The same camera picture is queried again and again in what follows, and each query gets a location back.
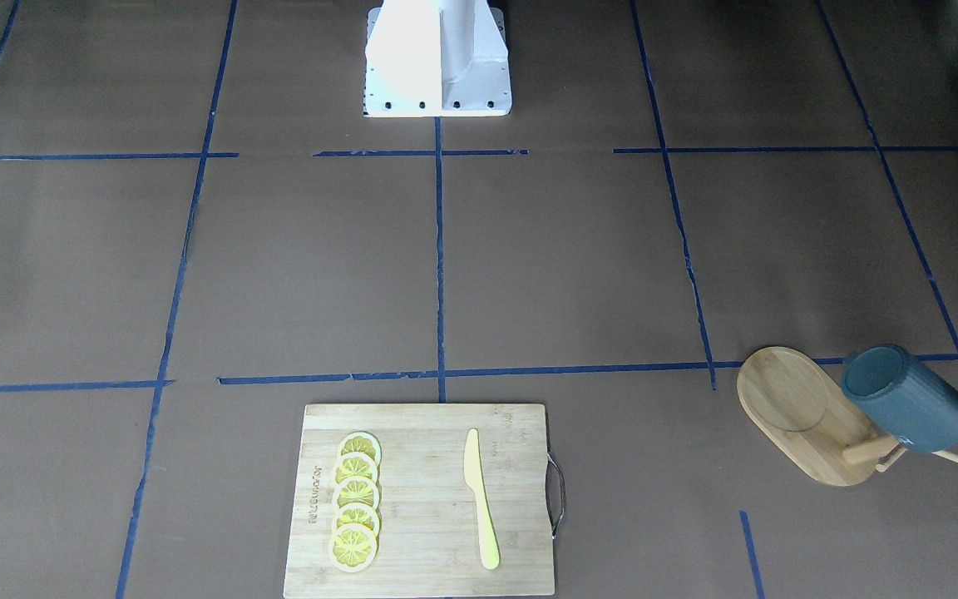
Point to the wooden cup storage rack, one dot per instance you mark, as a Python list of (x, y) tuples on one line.
[(804, 412)]

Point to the dark teal ribbed mug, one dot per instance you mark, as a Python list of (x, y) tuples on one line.
[(903, 397)]

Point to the bamboo cutting board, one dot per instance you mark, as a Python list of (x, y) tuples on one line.
[(428, 543)]

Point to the yellow plastic knife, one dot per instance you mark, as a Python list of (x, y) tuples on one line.
[(489, 551)]

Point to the white pedestal column base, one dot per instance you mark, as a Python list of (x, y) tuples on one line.
[(427, 59)]

